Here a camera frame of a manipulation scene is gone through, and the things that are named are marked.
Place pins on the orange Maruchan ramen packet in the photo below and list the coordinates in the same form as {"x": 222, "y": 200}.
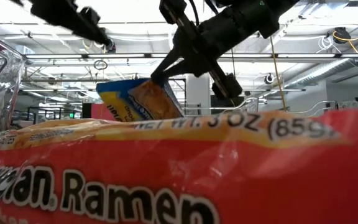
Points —
{"x": 259, "y": 174}

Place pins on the silver ventilation duct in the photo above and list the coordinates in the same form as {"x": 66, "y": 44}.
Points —
{"x": 322, "y": 71}

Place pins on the orange partition panel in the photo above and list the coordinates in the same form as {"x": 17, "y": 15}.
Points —
{"x": 101, "y": 112}

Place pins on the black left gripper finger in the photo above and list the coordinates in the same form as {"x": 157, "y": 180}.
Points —
{"x": 98, "y": 32}
{"x": 102, "y": 40}

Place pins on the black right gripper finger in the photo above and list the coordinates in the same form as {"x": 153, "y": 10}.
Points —
{"x": 182, "y": 69}
{"x": 162, "y": 70}

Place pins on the long ceiling light strip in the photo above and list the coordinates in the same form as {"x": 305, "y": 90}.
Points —
{"x": 259, "y": 90}
{"x": 306, "y": 55}

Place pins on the background workstation frames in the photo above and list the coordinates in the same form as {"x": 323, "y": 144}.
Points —
{"x": 42, "y": 116}

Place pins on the white patterned cloth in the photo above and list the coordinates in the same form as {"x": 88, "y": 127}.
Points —
{"x": 356, "y": 105}

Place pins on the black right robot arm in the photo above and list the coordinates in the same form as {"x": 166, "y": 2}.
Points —
{"x": 278, "y": 12}

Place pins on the blue Maruchan ramen packet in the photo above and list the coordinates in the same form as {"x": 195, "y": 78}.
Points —
{"x": 135, "y": 99}

